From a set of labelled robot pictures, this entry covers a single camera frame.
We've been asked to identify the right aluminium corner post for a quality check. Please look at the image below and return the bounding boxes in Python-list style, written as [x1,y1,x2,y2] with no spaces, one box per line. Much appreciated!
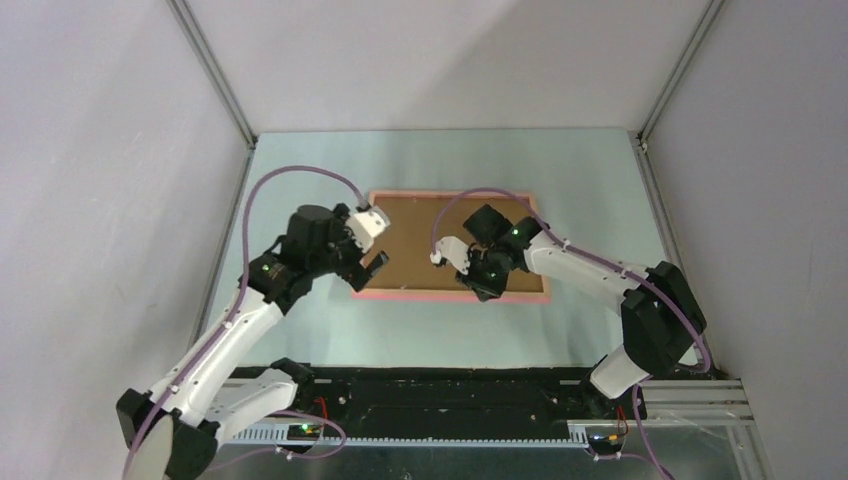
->
[637,0,727,144]

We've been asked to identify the aluminium corner post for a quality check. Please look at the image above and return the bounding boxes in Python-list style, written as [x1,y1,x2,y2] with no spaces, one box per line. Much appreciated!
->
[165,0,258,150]
[637,0,727,144]

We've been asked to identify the left aluminium corner post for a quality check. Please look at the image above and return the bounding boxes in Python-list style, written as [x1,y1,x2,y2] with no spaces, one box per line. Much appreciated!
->
[165,0,258,150]

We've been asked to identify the brown cardboard backing board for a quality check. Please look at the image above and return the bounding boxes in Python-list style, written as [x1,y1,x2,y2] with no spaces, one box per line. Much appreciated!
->
[362,195,546,294]

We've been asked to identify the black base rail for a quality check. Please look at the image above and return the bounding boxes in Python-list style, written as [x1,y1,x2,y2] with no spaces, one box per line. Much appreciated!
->
[228,366,647,442]

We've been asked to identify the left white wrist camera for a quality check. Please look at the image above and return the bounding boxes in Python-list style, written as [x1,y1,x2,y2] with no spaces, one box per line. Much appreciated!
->
[345,206,391,253]

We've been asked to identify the pink wooden photo frame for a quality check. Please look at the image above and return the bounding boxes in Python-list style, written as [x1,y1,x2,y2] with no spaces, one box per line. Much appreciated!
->
[351,190,552,306]

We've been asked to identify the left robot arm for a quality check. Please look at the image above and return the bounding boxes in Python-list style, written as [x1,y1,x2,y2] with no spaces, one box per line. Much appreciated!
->
[116,204,391,479]

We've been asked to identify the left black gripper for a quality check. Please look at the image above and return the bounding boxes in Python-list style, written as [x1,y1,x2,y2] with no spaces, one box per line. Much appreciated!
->
[308,204,387,291]

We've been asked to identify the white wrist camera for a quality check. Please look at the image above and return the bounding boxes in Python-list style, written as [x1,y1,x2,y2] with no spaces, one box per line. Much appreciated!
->
[430,236,471,275]
[345,206,391,253]

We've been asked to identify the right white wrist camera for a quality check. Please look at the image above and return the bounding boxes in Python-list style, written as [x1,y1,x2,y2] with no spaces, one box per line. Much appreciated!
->
[430,236,471,275]

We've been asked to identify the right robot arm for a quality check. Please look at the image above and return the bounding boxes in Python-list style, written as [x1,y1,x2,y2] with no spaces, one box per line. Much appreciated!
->
[430,204,706,418]

